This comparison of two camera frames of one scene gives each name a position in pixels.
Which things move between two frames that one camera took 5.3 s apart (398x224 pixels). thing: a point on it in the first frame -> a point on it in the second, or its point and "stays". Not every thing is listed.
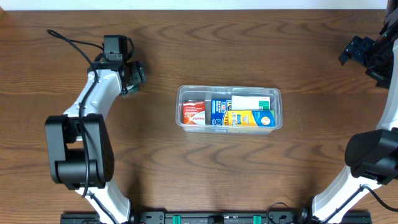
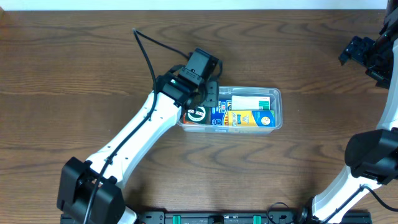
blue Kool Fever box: x=219 y=110 stays
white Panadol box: x=247 y=102 stays
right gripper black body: x=363 y=50 stays
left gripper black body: x=138 y=77 -> x=210 y=96
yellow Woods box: x=253 y=118 stays
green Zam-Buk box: x=132 y=88 -> x=199 y=115
